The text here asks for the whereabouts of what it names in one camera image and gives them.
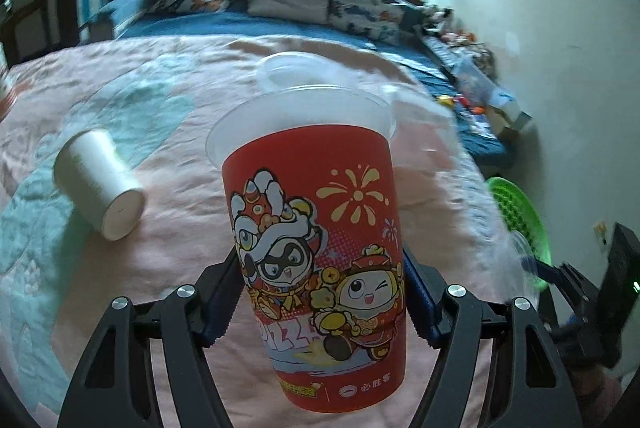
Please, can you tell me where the black and white plush toy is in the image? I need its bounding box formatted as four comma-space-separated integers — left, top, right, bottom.
420, 5, 457, 33

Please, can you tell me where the white paper cup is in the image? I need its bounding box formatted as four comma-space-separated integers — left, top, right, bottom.
53, 129, 147, 242

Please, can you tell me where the green plastic basket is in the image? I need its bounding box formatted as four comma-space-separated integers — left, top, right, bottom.
486, 177, 552, 291

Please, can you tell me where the clear plastic storage box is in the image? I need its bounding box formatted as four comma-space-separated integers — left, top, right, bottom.
452, 55, 501, 101

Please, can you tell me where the translucent plastic cup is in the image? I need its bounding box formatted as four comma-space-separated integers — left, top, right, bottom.
255, 52, 401, 109

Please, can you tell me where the person's right hand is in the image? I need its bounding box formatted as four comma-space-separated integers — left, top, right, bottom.
572, 360, 630, 428

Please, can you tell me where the pink blanket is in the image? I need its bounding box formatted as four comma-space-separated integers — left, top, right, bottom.
0, 32, 506, 428

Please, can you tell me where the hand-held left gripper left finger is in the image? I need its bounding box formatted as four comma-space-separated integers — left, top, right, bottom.
62, 250, 248, 428

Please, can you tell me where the red cartoon plastic cup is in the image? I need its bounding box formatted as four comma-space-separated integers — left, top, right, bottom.
205, 86, 407, 406

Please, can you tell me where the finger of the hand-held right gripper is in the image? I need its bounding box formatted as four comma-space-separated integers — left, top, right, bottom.
520, 255, 601, 324

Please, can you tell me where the clear jelly cup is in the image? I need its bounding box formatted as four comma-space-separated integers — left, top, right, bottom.
507, 230, 548, 293

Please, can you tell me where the small cardboard box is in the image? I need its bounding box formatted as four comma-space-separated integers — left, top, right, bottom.
487, 102, 533, 141

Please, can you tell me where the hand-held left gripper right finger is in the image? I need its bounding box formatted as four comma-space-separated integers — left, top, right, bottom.
401, 247, 585, 428

